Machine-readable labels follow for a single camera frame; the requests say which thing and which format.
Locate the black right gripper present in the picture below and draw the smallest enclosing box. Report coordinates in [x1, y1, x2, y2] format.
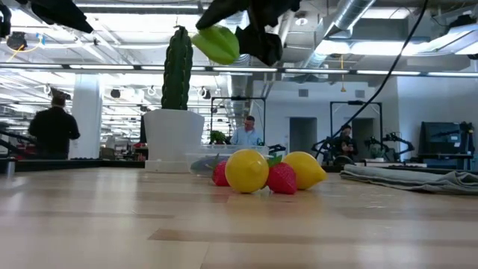
[195, 0, 302, 68]

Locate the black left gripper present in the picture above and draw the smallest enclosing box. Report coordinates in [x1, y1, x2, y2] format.
[29, 0, 95, 35]

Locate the green toy starfruit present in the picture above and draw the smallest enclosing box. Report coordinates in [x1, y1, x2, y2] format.
[191, 25, 240, 66]

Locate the yellow toy lemon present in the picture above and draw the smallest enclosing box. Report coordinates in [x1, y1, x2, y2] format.
[225, 149, 270, 194]
[282, 150, 329, 191]

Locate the red toy strawberry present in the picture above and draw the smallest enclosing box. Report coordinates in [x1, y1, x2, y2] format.
[211, 153, 231, 188]
[265, 154, 299, 196]

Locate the clear plastic tupperware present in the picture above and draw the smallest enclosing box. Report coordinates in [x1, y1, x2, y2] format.
[185, 143, 270, 179]

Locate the black ceiling device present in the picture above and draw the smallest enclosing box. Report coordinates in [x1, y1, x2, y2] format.
[6, 31, 42, 53]

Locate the tall green cactus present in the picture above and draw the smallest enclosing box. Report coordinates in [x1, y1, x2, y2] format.
[161, 25, 194, 111]

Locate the long ceiling light strip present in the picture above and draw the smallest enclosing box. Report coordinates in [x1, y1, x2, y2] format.
[0, 63, 478, 78]

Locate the white building column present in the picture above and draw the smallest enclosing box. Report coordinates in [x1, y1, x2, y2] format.
[69, 73, 105, 160]

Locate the person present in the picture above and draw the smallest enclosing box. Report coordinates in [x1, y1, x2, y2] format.
[28, 93, 81, 161]
[330, 124, 359, 162]
[230, 115, 263, 146]

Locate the small green leafy plant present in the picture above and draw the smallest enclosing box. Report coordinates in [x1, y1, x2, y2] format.
[208, 129, 228, 146]

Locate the yellow hanging pendant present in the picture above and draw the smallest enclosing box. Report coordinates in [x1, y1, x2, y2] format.
[338, 54, 347, 93]

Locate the white plant pot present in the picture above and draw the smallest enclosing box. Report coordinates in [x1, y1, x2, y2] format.
[143, 108, 205, 174]

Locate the dark background desk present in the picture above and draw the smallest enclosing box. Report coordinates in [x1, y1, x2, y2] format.
[0, 158, 146, 173]

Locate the grey folded cloth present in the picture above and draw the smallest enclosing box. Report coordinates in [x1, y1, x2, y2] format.
[339, 164, 478, 196]

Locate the dark computer monitor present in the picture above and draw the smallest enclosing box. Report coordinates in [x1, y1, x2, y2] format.
[420, 121, 466, 155]

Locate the silver corrugated ventilation duct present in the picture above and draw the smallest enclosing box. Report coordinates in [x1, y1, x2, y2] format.
[213, 3, 255, 132]

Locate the silver smooth ventilation duct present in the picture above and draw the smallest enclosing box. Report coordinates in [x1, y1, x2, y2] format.
[298, 0, 376, 81]

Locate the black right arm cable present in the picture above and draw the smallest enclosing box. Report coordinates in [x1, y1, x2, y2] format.
[313, 0, 429, 160]

